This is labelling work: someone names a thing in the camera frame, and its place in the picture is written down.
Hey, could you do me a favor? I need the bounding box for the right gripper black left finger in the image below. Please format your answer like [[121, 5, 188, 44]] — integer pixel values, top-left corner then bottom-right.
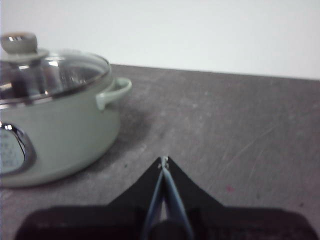
[[14, 156, 165, 240]]

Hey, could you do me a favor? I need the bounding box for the glass lid with green knob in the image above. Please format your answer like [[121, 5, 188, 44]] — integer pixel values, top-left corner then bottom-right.
[[0, 31, 112, 106]]

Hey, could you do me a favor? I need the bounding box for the sage green electric cooking pot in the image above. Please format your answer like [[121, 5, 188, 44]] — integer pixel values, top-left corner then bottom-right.
[[0, 58, 133, 189]]

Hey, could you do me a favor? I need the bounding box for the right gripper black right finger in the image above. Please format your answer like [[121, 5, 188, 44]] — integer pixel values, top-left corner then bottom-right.
[[164, 156, 320, 240]]

